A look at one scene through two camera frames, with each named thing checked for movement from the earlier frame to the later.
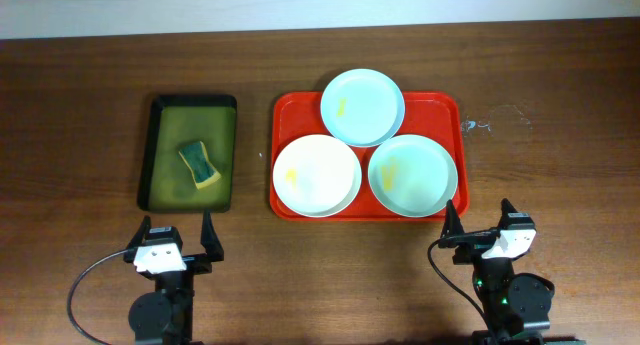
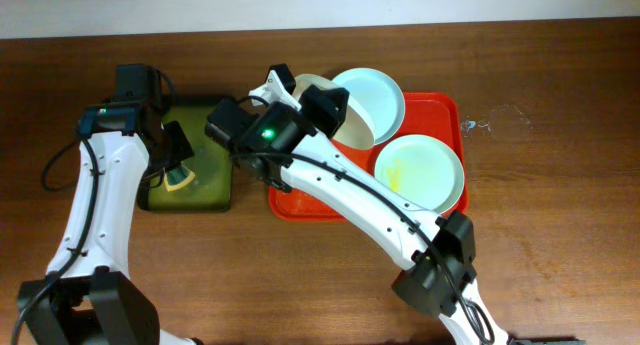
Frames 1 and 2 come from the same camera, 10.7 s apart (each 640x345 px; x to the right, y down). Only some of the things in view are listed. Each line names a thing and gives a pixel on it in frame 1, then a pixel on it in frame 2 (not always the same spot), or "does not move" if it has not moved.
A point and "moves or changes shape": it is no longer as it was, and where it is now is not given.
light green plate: (413, 175) does not move
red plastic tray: (439, 115) does not move
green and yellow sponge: (198, 161) -> (178, 176)
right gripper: (469, 244) -> (316, 117)
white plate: (317, 175) moves or changes shape
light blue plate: (363, 107) does not move
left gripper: (198, 258) -> (176, 148)
